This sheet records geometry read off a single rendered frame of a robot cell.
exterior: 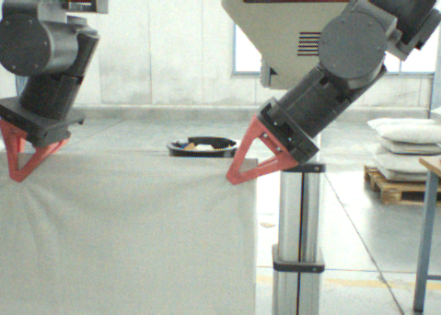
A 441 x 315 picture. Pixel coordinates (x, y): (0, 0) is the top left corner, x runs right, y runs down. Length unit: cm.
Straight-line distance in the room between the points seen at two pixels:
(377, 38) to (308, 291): 87
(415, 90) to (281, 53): 807
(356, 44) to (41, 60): 28
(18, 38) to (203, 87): 816
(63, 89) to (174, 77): 814
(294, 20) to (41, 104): 56
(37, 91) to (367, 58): 34
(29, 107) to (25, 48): 10
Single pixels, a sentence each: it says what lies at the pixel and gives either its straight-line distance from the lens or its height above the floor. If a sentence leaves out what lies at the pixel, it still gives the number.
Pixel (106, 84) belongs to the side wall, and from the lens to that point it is 900.
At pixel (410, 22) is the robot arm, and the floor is 123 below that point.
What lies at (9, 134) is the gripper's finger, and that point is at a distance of 57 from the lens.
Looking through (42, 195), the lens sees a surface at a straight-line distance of 59.
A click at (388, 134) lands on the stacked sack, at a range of 384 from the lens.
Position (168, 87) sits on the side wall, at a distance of 868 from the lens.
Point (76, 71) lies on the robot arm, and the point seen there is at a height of 118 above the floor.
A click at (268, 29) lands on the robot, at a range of 94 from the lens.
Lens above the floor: 120
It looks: 13 degrees down
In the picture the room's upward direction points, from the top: straight up
